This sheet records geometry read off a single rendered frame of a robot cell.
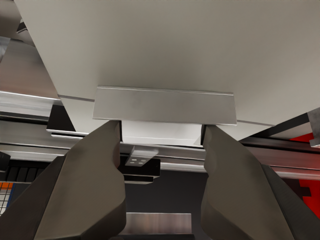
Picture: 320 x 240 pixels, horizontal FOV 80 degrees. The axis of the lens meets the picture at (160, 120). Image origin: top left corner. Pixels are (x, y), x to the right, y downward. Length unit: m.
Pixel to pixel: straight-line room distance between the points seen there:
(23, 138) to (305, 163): 0.76
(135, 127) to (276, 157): 0.54
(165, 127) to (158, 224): 0.11
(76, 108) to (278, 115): 0.16
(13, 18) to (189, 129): 0.20
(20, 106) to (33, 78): 0.05
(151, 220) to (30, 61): 0.22
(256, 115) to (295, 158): 0.56
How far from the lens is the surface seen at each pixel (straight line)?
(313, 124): 0.47
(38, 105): 0.27
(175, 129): 0.19
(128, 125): 0.18
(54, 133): 0.26
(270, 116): 0.18
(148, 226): 0.24
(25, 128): 0.52
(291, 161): 0.70
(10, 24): 0.27
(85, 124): 0.20
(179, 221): 0.25
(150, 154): 0.29
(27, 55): 0.27
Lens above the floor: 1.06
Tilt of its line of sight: 22 degrees down
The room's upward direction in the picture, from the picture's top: 178 degrees counter-clockwise
